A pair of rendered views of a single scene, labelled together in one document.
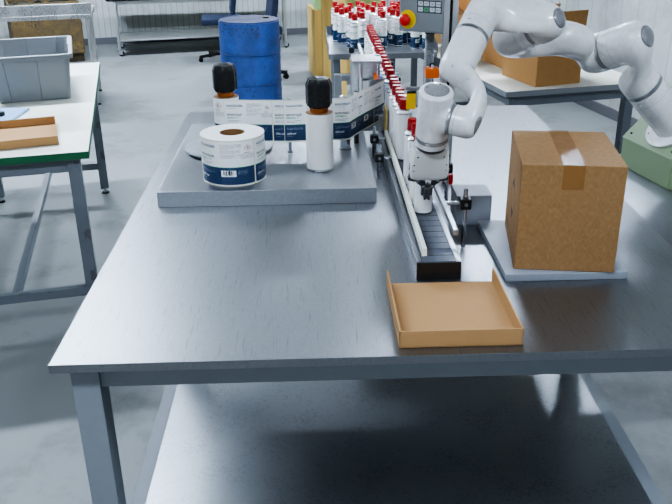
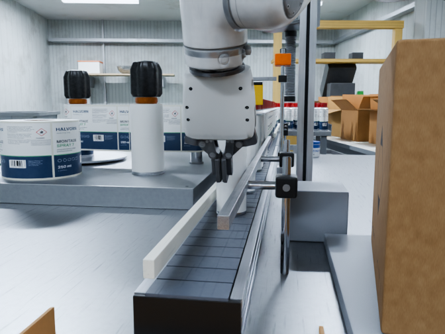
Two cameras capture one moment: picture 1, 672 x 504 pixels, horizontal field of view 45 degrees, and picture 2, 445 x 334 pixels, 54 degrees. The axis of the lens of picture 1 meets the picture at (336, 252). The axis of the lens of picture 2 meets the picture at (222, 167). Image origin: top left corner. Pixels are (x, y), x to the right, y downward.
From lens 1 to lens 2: 157 cm
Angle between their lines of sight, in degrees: 18
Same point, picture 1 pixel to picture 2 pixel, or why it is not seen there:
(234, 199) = (15, 195)
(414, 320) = not seen: outside the picture
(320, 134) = (142, 127)
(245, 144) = (38, 127)
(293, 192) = (86, 189)
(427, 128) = (193, 12)
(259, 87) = not seen: hidden behind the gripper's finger
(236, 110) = (83, 116)
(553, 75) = not seen: hidden behind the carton
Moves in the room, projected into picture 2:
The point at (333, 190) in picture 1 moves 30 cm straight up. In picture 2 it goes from (136, 189) to (133, 54)
